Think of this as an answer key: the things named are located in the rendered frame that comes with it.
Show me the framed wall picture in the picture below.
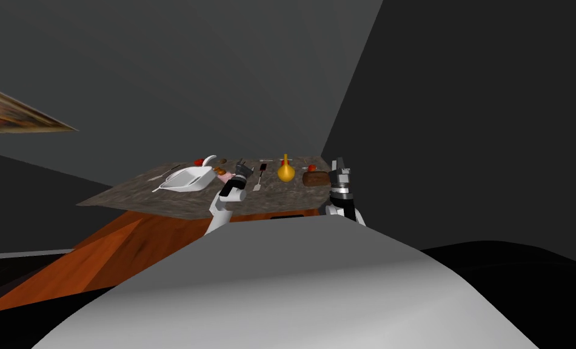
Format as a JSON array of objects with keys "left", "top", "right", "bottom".
[{"left": 0, "top": 79, "right": 79, "bottom": 136}]

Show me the silver knife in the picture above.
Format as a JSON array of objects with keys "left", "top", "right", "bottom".
[{"left": 147, "top": 164, "right": 181, "bottom": 182}]

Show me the black and silver spatula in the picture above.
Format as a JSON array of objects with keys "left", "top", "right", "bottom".
[{"left": 252, "top": 162, "right": 269, "bottom": 193}]

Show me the orange wooden counter cabinet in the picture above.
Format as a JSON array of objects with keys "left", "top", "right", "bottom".
[{"left": 0, "top": 207, "right": 321, "bottom": 317}]

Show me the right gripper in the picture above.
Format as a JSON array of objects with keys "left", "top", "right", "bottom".
[{"left": 329, "top": 157, "right": 352, "bottom": 191}]

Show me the yellow vase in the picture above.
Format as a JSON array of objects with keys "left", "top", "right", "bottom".
[{"left": 276, "top": 153, "right": 297, "bottom": 184}]

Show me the white baking dish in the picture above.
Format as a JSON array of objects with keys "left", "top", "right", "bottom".
[{"left": 158, "top": 165, "right": 217, "bottom": 194}]

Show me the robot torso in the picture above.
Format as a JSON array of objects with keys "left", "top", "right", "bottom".
[{"left": 30, "top": 213, "right": 541, "bottom": 349}]

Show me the brown bread loaf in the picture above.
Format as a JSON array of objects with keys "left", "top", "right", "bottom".
[{"left": 301, "top": 170, "right": 332, "bottom": 188}]

